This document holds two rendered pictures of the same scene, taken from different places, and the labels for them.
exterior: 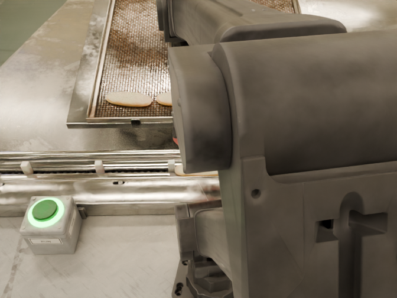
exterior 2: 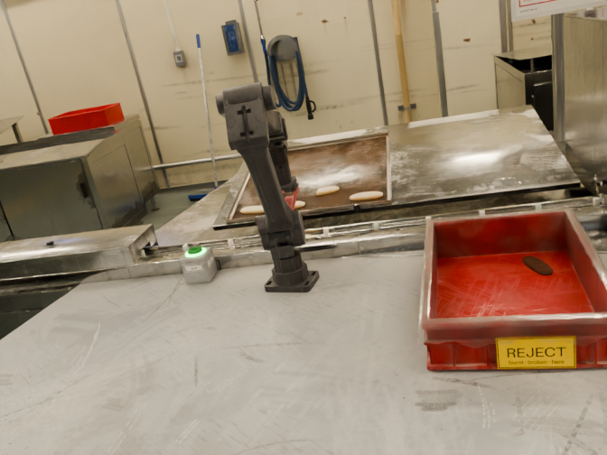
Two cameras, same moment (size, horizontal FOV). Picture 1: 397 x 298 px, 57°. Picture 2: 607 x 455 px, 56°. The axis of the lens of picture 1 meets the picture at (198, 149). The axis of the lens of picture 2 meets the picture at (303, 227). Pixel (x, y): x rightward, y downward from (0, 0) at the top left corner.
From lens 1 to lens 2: 1.05 m
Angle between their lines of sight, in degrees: 28
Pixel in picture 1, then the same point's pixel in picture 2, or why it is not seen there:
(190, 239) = (263, 223)
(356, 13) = (434, 146)
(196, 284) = (276, 272)
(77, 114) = (220, 221)
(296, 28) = not seen: hidden behind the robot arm
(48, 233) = (195, 260)
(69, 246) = (207, 273)
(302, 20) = not seen: hidden behind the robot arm
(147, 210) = (258, 259)
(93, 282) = (219, 290)
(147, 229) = (257, 270)
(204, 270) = (275, 251)
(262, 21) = not seen: hidden behind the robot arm
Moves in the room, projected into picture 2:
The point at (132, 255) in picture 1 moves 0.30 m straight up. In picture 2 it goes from (246, 279) to (219, 170)
